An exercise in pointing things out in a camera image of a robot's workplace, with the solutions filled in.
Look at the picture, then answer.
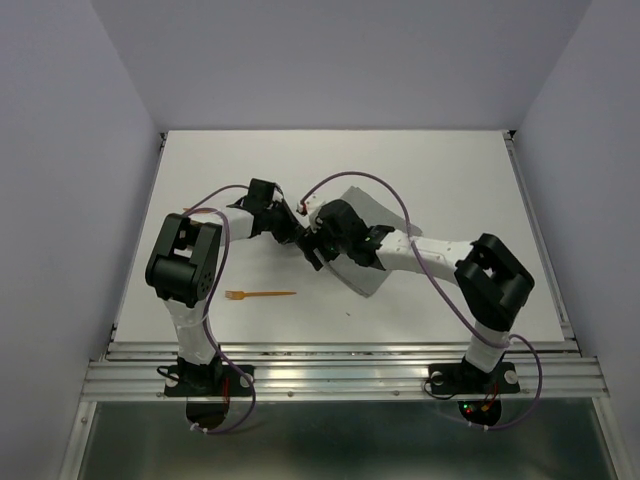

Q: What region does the grey cloth napkin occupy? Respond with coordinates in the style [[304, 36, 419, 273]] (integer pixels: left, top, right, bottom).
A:
[[324, 186, 407, 298]]

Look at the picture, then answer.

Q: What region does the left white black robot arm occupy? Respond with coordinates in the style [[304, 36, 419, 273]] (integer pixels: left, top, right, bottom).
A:
[[145, 179, 303, 394]]

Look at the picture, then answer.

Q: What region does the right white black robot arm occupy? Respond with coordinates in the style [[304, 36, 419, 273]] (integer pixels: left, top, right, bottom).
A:
[[297, 196, 535, 390]]

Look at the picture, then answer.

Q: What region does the orange plastic fork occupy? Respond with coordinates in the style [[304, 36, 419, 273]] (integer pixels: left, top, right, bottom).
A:
[[225, 290, 296, 301]]

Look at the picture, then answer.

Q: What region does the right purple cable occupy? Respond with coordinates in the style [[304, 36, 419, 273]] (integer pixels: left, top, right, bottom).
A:
[[298, 171, 545, 431]]

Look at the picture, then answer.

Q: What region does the purple cable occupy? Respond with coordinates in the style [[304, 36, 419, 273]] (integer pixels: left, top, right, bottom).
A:
[[298, 171, 545, 431], [182, 184, 259, 435]]

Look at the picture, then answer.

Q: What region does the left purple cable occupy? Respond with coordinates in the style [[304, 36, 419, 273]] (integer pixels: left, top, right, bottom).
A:
[[182, 184, 259, 435]]

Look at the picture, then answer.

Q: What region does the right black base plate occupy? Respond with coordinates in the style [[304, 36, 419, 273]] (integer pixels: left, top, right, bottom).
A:
[[425, 362, 521, 397]]

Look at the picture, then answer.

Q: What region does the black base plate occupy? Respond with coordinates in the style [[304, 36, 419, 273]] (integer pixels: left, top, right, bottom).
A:
[[425, 362, 521, 397], [156, 362, 251, 398]]

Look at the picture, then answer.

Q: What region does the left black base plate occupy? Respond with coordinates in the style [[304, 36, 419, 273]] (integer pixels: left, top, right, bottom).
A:
[[156, 362, 251, 398]]

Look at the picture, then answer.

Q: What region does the aluminium rail frame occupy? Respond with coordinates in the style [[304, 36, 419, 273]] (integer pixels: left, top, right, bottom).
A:
[[61, 130, 636, 479]]

